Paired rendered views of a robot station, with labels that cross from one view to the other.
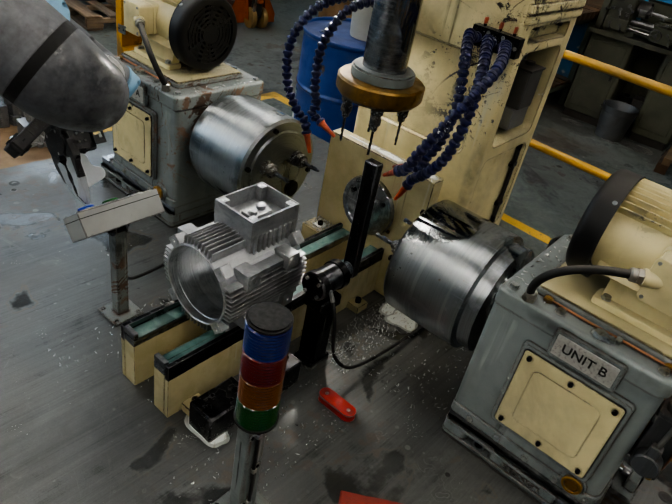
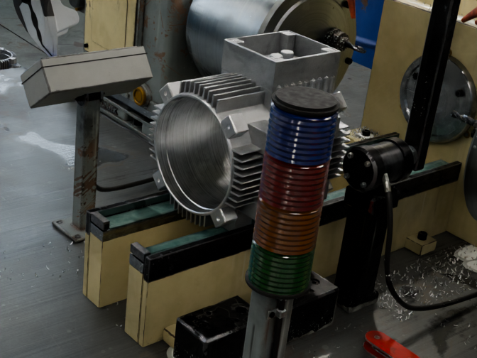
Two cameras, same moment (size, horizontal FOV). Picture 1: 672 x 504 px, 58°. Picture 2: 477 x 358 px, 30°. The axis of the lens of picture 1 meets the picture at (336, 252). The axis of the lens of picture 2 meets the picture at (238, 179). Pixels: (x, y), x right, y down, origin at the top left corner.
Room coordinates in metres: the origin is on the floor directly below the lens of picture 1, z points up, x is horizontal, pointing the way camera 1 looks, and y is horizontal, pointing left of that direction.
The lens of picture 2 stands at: (-0.15, -0.04, 1.47)
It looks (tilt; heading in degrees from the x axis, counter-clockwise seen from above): 25 degrees down; 12
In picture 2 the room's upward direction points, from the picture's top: 7 degrees clockwise
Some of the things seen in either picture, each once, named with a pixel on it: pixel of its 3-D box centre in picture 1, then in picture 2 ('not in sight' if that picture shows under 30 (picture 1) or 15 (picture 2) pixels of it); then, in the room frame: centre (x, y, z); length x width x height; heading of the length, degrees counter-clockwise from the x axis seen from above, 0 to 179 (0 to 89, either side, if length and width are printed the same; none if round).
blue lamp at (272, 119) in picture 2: (267, 333); (301, 129); (0.57, 0.06, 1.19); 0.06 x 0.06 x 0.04
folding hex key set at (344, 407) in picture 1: (336, 404); (392, 354); (0.83, -0.06, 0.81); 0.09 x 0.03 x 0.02; 56
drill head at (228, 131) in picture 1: (238, 145); (253, 28); (1.39, 0.29, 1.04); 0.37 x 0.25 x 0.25; 55
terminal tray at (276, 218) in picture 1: (256, 217); (279, 71); (0.96, 0.16, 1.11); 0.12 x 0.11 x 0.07; 146
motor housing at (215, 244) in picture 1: (236, 265); (248, 141); (0.93, 0.18, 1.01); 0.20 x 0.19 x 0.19; 146
